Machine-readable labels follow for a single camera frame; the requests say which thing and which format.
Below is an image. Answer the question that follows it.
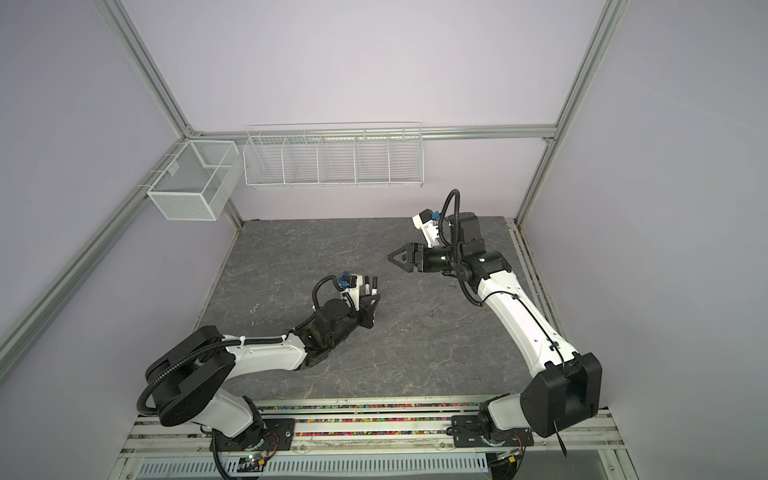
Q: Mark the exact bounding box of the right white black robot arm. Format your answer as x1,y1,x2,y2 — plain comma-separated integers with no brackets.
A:
388,209,603,445

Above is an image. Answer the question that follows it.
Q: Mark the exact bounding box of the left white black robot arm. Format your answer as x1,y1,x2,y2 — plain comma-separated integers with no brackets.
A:
136,292,381,449

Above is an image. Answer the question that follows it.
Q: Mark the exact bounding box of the white mesh box basket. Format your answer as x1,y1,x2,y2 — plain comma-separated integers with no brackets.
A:
148,140,244,221

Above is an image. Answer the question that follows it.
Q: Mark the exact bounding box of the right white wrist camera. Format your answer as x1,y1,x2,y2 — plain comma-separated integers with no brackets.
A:
412,209,441,247

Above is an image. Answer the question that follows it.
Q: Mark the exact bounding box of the long white wire basket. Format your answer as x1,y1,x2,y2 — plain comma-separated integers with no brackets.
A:
243,122,425,188

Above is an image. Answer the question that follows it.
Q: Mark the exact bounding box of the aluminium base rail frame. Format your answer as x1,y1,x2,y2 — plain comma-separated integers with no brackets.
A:
111,395,637,479

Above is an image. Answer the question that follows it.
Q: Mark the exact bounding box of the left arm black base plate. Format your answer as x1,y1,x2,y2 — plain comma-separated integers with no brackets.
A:
209,417,296,453

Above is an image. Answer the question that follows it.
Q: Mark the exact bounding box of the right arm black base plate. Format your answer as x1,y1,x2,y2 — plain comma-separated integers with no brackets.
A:
446,413,534,448

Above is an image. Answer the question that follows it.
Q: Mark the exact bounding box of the white vented cable duct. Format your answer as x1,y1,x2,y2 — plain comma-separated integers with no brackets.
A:
135,453,490,479

